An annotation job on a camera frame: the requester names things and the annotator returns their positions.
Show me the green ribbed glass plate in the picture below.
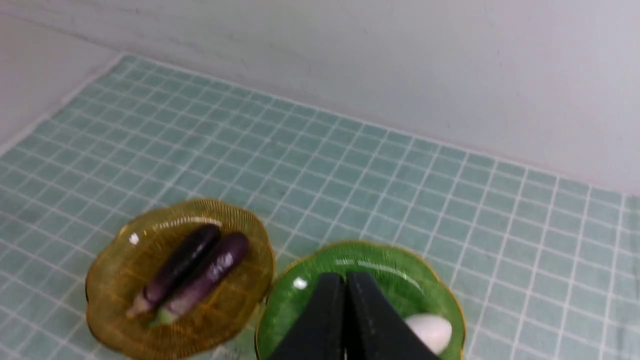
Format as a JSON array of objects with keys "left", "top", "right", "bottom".
[{"left": 254, "top": 240, "right": 467, "bottom": 360}]

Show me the amber ribbed glass plate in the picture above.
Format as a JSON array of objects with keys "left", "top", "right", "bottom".
[{"left": 85, "top": 198, "right": 275, "bottom": 360}]

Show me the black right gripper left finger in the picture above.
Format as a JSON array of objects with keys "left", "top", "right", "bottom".
[{"left": 269, "top": 273, "right": 346, "bottom": 360}]

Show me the green checkered tablecloth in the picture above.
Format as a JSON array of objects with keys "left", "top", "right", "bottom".
[{"left": 0, "top": 56, "right": 640, "bottom": 360}]

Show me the purple eggplant brown stem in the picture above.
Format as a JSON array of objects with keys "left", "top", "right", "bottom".
[{"left": 126, "top": 223, "right": 221, "bottom": 319}]

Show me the purple eggplant green stem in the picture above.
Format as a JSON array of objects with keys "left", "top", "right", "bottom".
[{"left": 150, "top": 232, "right": 250, "bottom": 328}]

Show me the white radish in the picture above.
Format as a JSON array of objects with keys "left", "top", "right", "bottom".
[{"left": 405, "top": 313, "right": 453, "bottom": 355}]

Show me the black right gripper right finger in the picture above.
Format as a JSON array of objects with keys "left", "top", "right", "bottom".
[{"left": 345, "top": 272, "right": 439, "bottom": 360}]

